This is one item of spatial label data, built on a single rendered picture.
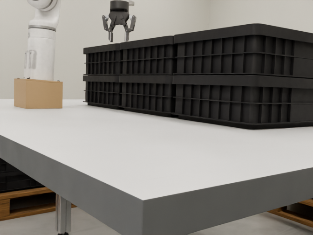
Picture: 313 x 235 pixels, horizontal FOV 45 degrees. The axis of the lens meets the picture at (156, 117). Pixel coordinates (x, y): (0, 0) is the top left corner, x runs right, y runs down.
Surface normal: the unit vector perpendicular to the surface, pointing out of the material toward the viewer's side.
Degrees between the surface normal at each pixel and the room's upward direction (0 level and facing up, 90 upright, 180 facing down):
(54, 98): 90
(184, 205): 90
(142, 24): 90
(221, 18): 90
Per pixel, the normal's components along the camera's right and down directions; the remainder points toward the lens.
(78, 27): 0.61, 0.09
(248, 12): -0.79, 0.03
